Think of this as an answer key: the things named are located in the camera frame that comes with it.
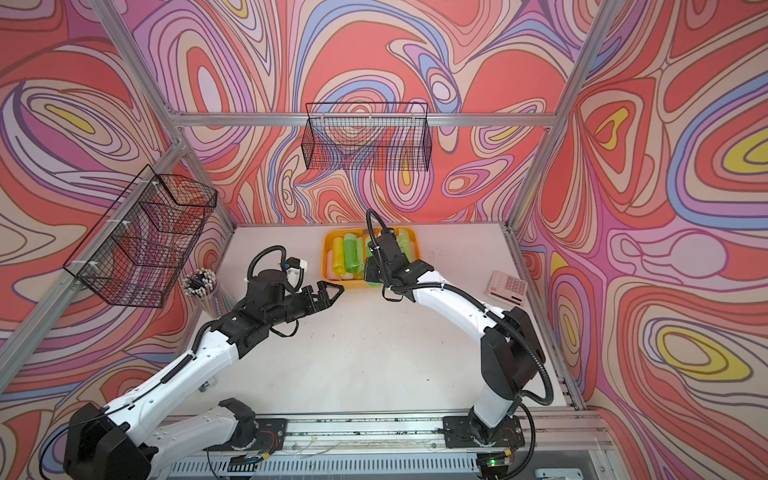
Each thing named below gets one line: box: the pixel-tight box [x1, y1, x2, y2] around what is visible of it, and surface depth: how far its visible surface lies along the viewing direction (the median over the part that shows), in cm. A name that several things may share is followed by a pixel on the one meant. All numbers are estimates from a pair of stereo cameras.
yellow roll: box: [332, 236, 346, 276], surface depth 101 cm
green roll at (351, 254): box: [344, 233, 360, 274], surface depth 103 cm
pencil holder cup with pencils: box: [182, 268, 231, 318], surface depth 86 cm
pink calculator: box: [486, 270, 528, 306], surface depth 101 cm
